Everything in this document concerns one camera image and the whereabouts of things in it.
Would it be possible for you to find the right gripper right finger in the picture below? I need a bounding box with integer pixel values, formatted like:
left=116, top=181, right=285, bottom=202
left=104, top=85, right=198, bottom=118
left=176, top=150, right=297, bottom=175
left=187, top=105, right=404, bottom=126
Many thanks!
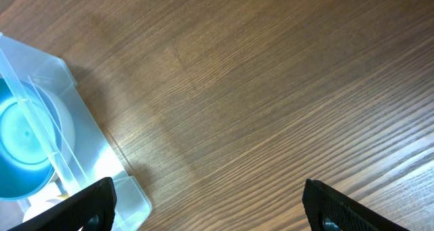
left=302, top=179, right=408, bottom=231

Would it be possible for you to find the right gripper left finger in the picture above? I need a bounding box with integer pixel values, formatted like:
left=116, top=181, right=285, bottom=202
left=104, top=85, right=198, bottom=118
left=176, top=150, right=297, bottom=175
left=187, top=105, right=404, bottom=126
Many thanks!
left=10, top=177, right=117, bottom=231

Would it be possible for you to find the clear plastic storage container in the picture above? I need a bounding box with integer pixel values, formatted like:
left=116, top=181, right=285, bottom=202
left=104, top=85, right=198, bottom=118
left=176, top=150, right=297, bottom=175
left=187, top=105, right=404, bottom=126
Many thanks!
left=1, top=36, right=152, bottom=230

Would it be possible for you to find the cream white bowl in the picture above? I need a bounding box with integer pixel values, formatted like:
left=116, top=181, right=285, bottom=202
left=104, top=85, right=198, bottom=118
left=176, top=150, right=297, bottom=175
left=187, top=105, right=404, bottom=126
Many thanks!
left=45, top=91, right=76, bottom=163

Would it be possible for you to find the dark blue bowl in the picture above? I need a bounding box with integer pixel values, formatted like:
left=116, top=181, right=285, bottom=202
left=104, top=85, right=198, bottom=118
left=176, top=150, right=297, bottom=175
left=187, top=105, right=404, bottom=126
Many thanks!
left=1, top=79, right=55, bottom=201

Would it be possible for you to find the yellow cup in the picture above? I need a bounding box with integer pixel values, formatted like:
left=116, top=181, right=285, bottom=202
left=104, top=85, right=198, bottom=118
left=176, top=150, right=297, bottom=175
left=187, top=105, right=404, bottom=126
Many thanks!
left=46, top=194, right=70, bottom=205

